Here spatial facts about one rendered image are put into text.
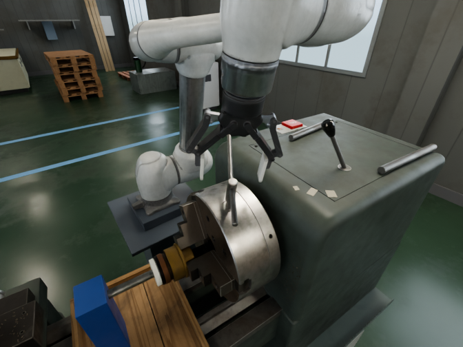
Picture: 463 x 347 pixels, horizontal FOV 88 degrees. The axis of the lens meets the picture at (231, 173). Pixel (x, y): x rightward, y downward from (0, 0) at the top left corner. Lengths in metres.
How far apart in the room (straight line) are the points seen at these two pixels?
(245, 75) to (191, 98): 0.64
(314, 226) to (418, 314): 1.67
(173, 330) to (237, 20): 0.75
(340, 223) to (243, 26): 0.43
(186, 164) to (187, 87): 0.39
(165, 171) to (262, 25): 0.92
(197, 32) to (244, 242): 0.48
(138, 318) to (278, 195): 0.54
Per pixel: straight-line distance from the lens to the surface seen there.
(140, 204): 1.29
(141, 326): 0.84
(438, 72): 2.96
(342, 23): 0.46
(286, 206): 0.60
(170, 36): 0.66
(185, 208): 0.64
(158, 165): 1.15
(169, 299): 0.86
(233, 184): 0.51
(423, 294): 2.29
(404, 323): 2.08
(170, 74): 6.89
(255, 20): 0.35
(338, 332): 1.25
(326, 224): 0.56
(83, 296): 0.66
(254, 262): 0.59
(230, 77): 0.39
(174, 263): 0.64
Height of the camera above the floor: 1.61
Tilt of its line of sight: 33 degrees down
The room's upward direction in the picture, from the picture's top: straight up
